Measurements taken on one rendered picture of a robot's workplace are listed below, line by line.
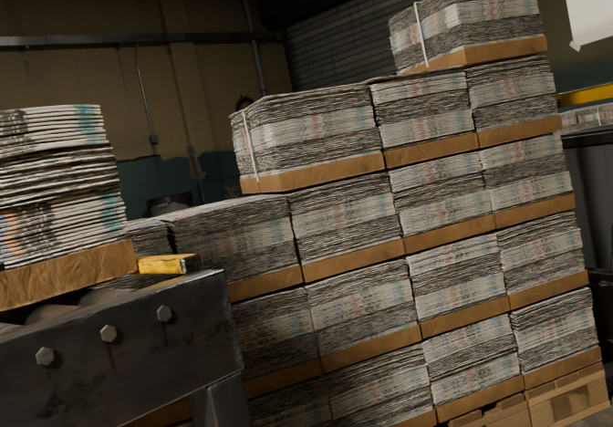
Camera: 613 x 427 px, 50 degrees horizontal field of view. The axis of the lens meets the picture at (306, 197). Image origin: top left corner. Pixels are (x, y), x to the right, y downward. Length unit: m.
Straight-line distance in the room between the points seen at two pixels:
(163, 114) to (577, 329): 7.99
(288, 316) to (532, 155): 0.84
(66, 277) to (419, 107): 1.17
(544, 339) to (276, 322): 0.81
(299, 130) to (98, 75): 7.65
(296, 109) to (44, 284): 0.95
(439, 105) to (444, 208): 0.28
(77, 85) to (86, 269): 8.21
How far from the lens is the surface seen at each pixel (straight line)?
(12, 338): 0.67
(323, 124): 1.66
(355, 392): 1.73
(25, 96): 8.74
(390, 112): 1.74
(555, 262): 2.04
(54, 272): 0.84
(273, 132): 1.61
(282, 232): 1.61
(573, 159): 2.63
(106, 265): 0.87
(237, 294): 1.58
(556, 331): 2.07
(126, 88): 9.34
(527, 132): 1.98
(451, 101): 1.84
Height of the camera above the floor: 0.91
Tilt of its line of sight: 4 degrees down
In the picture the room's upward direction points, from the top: 11 degrees counter-clockwise
